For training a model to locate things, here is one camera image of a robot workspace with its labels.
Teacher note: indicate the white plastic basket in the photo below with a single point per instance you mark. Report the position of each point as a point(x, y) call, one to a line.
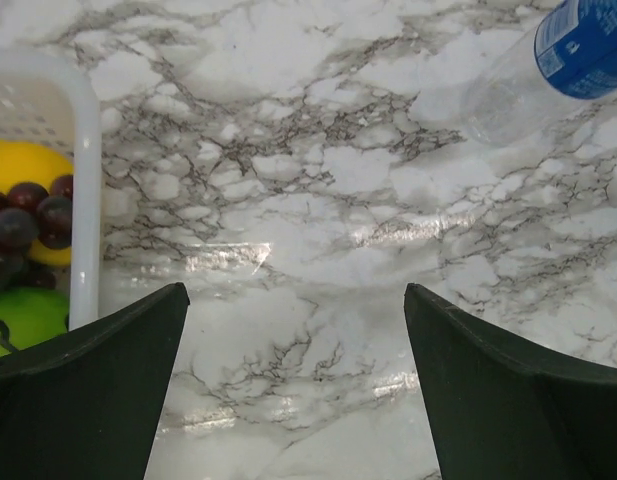
point(47, 100)

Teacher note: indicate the dark purple grape bunch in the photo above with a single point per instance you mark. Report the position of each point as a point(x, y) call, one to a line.
point(36, 226)

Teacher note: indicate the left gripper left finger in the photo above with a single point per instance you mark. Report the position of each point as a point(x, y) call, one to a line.
point(86, 404)

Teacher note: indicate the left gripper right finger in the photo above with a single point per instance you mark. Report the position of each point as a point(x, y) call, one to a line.
point(503, 407)

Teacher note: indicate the small yellow fruit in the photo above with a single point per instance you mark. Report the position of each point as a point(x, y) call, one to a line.
point(22, 161)

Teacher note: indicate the clear bottle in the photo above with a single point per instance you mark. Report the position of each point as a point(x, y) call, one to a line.
point(568, 59)

